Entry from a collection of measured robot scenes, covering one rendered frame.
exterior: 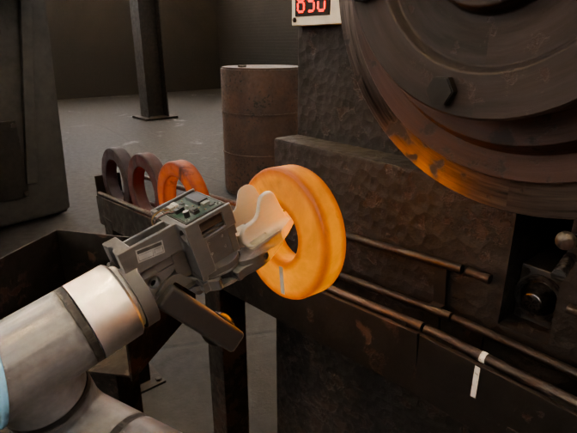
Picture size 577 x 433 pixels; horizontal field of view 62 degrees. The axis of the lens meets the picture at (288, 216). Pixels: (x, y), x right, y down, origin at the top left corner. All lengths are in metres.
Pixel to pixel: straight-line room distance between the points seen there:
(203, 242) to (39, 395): 0.18
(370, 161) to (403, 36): 0.31
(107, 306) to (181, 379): 1.27
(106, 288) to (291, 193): 0.21
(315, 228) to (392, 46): 0.19
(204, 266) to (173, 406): 1.16
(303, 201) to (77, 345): 0.25
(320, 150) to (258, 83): 2.47
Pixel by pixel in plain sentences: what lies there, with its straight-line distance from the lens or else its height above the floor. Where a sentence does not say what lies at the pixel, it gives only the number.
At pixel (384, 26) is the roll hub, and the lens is 0.46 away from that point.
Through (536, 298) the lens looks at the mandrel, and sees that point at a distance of 0.65.
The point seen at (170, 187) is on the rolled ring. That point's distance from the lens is 1.12.
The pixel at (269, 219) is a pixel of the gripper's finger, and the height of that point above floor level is 0.86.
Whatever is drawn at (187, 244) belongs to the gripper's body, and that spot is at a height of 0.86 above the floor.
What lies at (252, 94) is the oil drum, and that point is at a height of 0.72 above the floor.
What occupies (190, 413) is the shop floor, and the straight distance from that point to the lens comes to 1.57.
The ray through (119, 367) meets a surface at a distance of 0.74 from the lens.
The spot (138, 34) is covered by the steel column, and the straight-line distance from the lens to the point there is 7.28.
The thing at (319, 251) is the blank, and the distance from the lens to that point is 0.51.
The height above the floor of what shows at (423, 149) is 0.92.
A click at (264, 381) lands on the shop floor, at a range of 1.65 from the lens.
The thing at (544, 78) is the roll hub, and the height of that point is 1.01.
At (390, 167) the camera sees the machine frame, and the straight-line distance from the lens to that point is 0.70.
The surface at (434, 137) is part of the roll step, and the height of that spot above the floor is 0.94.
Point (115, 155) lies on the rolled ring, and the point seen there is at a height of 0.75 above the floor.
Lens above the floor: 1.03
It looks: 20 degrees down
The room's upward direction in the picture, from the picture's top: straight up
